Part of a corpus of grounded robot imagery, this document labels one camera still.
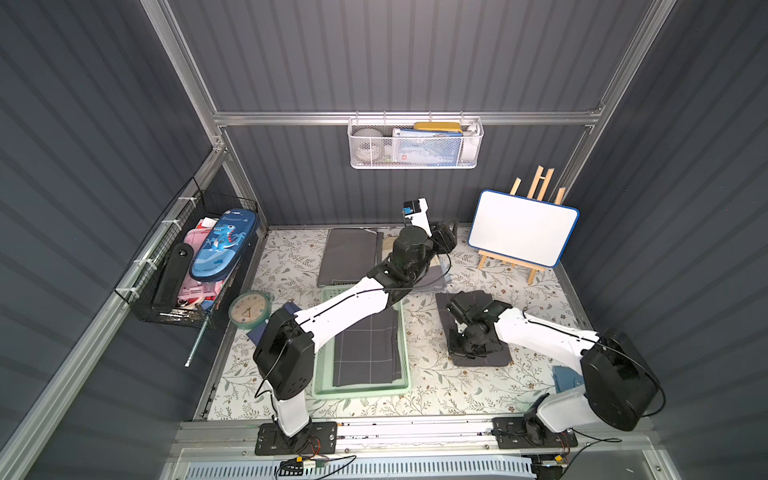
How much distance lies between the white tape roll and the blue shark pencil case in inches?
14.3

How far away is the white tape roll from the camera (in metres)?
0.85

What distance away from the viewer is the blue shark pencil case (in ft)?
2.12
